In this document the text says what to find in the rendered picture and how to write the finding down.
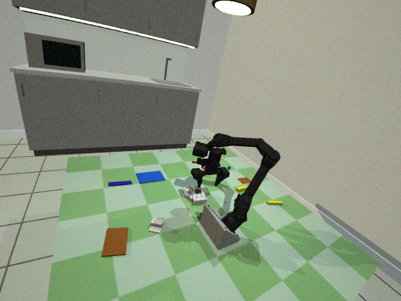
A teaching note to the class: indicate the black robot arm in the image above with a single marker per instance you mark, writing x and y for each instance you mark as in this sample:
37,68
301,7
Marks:
238,215

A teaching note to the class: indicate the dark blue flat bar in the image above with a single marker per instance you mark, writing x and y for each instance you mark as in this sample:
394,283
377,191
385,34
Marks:
118,183

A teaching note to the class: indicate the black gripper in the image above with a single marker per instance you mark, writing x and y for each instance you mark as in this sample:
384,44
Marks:
210,169

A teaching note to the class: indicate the blue flat rectangular plate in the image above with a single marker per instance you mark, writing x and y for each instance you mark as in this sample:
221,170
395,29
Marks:
147,177

